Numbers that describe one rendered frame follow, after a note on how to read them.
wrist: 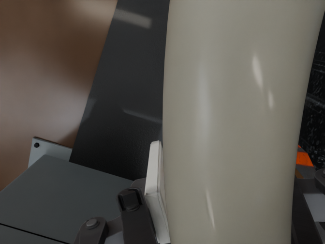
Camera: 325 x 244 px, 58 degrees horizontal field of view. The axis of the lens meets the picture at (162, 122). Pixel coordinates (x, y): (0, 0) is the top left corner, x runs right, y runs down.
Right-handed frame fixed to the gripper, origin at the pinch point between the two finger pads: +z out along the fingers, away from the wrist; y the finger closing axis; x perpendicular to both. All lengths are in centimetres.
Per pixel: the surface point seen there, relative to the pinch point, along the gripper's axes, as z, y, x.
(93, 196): 66, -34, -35
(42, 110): 86, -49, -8
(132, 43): 82, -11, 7
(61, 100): 86, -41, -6
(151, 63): 82, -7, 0
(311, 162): 26.4, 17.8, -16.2
